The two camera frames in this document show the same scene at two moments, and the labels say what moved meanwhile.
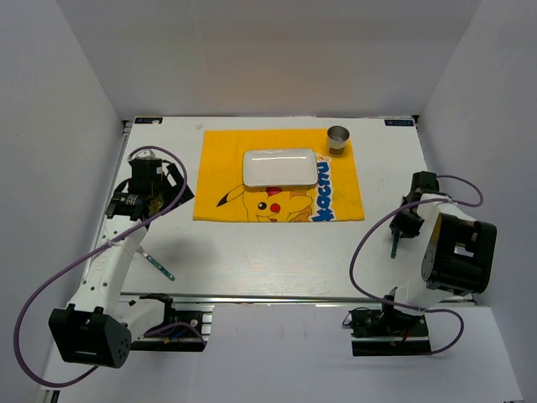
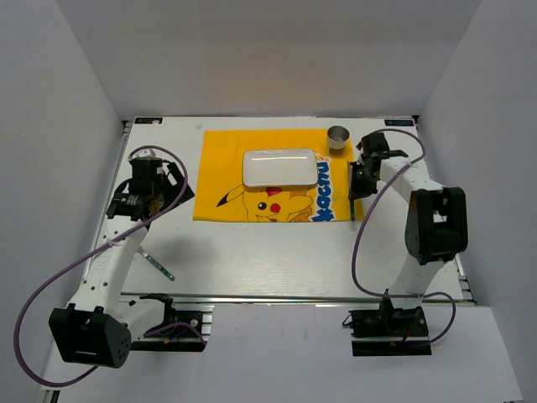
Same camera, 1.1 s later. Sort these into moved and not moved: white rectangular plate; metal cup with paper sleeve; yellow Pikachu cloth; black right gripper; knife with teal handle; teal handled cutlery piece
Moved: knife with teal handle; black right gripper
Not moved: metal cup with paper sleeve; white rectangular plate; yellow Pikachu cloth; teal handled cutlery piece
